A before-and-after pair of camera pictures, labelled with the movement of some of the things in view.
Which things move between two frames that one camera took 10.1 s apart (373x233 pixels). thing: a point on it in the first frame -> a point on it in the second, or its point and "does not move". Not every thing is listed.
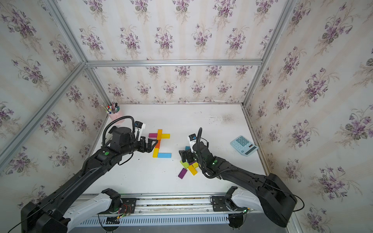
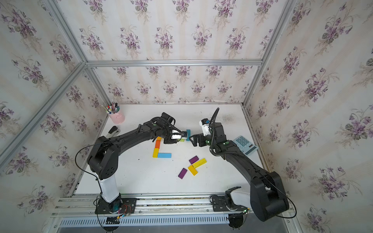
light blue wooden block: [164, 155] does not move
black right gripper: [182, 154] -> [201, 137]
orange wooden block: [157, 146] does not move
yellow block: [155, 153] does not move
